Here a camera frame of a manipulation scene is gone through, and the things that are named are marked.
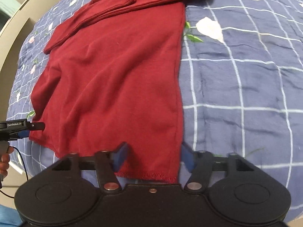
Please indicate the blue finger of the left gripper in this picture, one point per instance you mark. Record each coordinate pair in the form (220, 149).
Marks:
(18, 134)
(35, 126)

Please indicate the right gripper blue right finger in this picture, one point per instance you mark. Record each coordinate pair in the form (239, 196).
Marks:
(200, 165)

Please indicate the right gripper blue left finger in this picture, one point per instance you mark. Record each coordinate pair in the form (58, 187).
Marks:
(106, 164)

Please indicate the red long-sleeve sweater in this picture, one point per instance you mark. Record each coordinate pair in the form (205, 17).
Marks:
(112, 77)

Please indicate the person's left hand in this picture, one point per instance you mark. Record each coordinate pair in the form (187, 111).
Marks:
(4, 164)

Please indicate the blue floral checked quilt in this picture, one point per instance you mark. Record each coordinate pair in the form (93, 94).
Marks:
(241, 84)

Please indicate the beige wooden wardrobe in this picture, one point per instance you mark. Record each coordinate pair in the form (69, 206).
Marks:
(15, 31)

